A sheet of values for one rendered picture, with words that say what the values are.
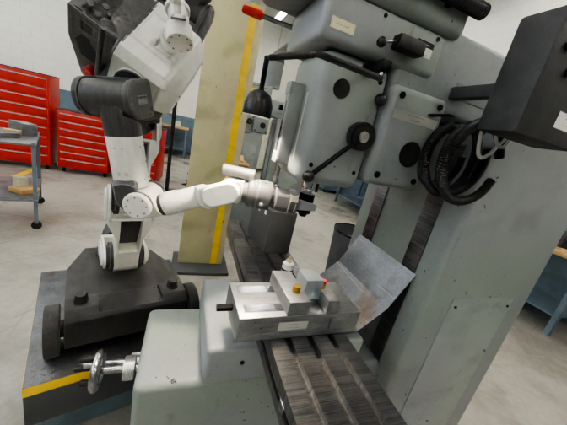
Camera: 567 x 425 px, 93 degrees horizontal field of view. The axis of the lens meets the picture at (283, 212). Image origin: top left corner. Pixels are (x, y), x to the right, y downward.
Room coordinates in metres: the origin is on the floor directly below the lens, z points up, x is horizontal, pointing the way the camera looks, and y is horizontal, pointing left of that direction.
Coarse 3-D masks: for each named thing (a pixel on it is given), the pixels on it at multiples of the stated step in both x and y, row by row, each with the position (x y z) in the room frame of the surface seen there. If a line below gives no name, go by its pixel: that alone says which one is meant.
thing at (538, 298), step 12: (360, 204) 6.22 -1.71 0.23; (564, 240) 3.02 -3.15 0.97; (564, 252) 2.80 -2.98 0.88; (528, 300) 2.86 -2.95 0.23; (540, 300) 2.94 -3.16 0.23; (552, 300) 3.03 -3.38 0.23; (564, 300) 2.59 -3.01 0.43; (552, 312) 2.69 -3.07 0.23; (564, 312) 2.77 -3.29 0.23; (552, 324) 2.58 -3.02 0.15
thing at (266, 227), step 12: (252, 216) 1.20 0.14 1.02; (264, 216) 1.09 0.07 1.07; (276, 216) 1.04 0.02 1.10; (288, 216) 1.07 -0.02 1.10; (252, 228) 1.18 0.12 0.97; (264, 228) 1.07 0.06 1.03; (276, 228) 1.05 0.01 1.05; (288, 228) 1.08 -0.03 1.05; (264, 240) 1.05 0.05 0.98; (276, 240) 1.06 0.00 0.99; (288, 240) 1.08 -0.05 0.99; (264, 252) 1.04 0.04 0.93; (276, 252) 1.06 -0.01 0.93
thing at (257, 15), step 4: (244, 4) 0.81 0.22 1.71; (244, 8) 0.80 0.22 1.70; (248, 8) 0.81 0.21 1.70; (252, 8) 0.81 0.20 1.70; (256, 8) 0.82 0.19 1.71; (244, 12) 0.81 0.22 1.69; (248, 12) 0.81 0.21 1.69; (252, 12) 0.81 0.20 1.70; (256, 12) 0.81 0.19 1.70; (260, 12) 0.82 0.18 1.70; (252, 16) 0.82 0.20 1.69; (256, 16) 0.82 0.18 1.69; (260, 16) 0.82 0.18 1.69; (264, 16) 0.83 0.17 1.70; (268, 16) 0.83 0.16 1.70; (260, 20) 0.83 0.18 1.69; (268, 20) 0.84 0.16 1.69; (272, 20) 0.84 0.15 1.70; (276, 20) 0.84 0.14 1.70; (280, 20) 0.84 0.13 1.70; (280, 24) 0.85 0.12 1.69; (284, 24) 0.85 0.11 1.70; (288, 24) 0.85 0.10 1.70; (292, 24) 0.86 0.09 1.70; (288, 28) 0.86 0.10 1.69
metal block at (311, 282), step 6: (300, 270) 0.69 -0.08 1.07; (306, 270) 0.70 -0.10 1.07; (312, 270) 0.70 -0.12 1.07; (300, 276) 0.67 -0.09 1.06; (306, 276) 0.66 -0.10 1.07; (312, 276) 0.67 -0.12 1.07; (318, 276) 0.68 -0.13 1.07; (300, 282) 0.67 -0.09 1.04; (306, 282) 0.64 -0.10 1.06; (312, 282) 0.64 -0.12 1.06; (318, 282) 0.65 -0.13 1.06; (306, 288) 0.64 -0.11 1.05; (312, 288) 0.65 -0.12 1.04; (318, 288) 0.65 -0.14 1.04; (306, 294) 0.64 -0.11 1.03; (312, 294) 0.65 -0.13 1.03; (318, 294) 0.66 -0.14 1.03
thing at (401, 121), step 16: (400, 96) 0.75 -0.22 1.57; (416, 96) 0.77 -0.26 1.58; (384, 112) 0.75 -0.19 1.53; (400, 112) 0.75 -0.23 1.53; (416, 112) 0.77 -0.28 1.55; (432, 112) 0.79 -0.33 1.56; (384, 128) 0.75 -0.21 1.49; (400, 128) 0.76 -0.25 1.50; (416, 128) 0.78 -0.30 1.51; (432, 128) 0.80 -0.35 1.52; (384, 144) 0.75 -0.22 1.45; (400, 144) 0.77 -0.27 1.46; (416, 144) 0.78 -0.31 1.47; (368, 160) 0.75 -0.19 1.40; (384, 160) 0.76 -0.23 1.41; (400, 160) 0.77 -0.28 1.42; (416, 160) 0.79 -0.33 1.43; (368, 176) 0.75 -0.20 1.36; (384, 176) 0.76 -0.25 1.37; (400, 176) 0.78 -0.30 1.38; (416, 176) 0.80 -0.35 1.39
